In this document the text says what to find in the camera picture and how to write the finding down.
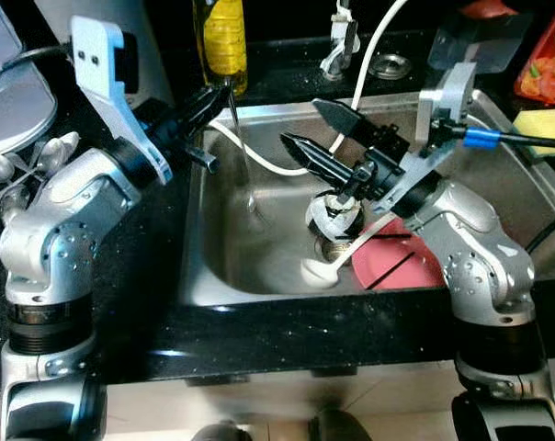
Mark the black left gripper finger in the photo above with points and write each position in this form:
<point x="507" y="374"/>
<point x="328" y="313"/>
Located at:
<point x="209" y="118"/>
<point x="204" y="99"/>

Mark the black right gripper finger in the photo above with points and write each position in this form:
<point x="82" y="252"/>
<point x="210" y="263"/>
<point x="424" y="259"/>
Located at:
<point x="323" y="158"/>
<point x="346" y="121"/>

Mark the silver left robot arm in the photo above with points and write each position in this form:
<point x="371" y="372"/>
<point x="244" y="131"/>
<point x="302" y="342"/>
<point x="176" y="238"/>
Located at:
<point x="52" y="230"/>

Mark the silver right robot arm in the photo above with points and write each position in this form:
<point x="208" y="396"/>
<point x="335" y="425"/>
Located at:
<point x="484" y="248"/>

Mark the yellow dish soap bottle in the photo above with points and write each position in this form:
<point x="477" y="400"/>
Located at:
<point x="224" y="46"/>

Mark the white faucet fitting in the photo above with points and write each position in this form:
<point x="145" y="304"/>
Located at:
<point x="344" y="37"/>

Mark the pink round plate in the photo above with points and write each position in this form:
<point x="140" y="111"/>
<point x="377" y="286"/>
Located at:
<point x="397" y="250"/>

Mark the white plastic ladle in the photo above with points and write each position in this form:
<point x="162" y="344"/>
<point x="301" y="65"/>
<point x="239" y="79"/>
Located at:
<point x="319" y="274"/>

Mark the stainless steel sink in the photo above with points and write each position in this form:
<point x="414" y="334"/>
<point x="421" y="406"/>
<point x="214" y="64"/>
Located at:
<point x="250" y="262"/>

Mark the white stacked plastic container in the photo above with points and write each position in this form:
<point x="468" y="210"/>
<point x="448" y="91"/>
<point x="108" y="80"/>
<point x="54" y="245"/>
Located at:
<point x="11" y="101"/>

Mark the yellow sponge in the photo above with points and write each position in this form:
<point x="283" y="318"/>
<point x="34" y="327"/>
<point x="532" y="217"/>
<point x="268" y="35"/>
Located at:
<point x="544" y="122"/>

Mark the red plastic lid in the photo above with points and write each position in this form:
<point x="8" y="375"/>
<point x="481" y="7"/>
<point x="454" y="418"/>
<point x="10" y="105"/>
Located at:
<point x="487" y="8"/>

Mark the red peach detergent bottle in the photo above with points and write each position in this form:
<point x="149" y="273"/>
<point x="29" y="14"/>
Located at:
<point x="549" y="73"/>

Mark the black robot right foot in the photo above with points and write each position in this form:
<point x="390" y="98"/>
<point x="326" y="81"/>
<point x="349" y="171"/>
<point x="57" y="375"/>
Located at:
<point x="342" y="427"/>

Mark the black robot foot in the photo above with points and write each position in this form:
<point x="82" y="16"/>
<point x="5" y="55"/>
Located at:
<point x="222" y="432"/>
<point x="342" y="427"/>

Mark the black robot left foot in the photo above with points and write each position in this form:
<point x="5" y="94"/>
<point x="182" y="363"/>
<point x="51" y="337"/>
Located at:
<point x="222" y="432"/>

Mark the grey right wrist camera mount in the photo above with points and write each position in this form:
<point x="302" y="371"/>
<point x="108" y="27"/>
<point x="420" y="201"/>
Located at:
<point x="447" y="96"/>

